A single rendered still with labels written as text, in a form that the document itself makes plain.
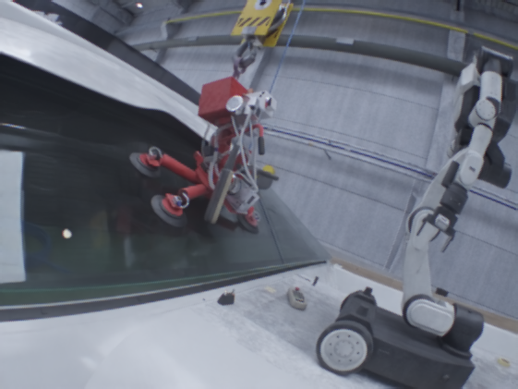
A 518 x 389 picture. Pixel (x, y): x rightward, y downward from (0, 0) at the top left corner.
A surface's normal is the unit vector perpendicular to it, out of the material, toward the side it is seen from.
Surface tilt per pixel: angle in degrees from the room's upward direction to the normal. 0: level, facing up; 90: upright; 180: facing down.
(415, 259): 115
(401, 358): 90
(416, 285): 90
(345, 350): 90
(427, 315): 90
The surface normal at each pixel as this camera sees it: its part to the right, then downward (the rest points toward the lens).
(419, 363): -0.43, -0.14
